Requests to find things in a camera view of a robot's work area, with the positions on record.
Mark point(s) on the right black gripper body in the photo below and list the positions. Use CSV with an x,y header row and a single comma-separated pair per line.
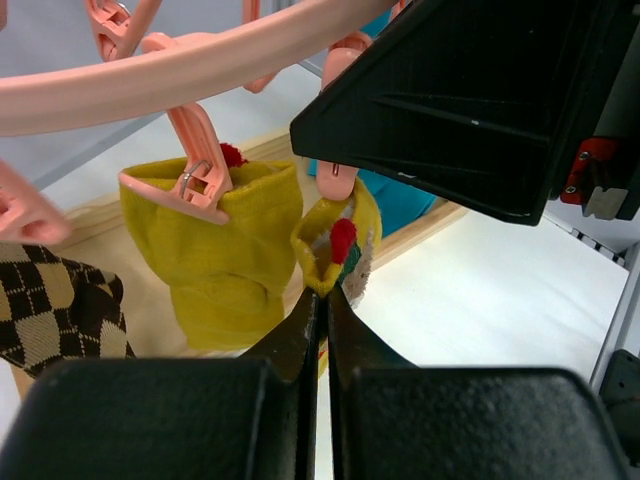
x,y
599,162

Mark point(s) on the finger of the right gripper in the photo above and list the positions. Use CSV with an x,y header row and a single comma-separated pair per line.
x,y
483,103

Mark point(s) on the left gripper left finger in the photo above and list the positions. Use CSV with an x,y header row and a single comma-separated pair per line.
x,y
249,417

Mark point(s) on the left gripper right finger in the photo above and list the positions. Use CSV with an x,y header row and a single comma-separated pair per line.
x,y
392,419

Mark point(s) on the brown argyle sock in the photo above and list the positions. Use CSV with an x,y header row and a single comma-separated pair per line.
x,y
55,309

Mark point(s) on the pink round clip hanger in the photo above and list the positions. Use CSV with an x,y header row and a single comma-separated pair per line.
x,y
201,65

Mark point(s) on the teal cloth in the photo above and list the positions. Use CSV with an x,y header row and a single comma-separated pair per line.
x,y
399,204

